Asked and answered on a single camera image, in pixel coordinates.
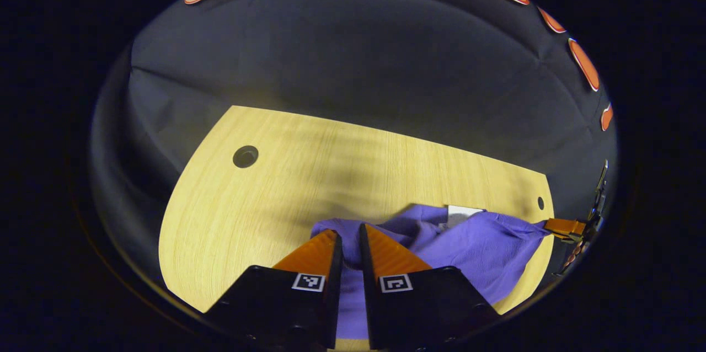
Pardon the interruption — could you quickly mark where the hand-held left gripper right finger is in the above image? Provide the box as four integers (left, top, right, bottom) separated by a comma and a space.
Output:
359, 223, 500, 350

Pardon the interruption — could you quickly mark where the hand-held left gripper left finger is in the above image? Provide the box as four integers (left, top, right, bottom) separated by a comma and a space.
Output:
204, 229, 344, 350

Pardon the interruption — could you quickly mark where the purple ribbed garment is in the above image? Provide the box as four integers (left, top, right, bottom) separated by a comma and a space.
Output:
310, 204, 552, 340

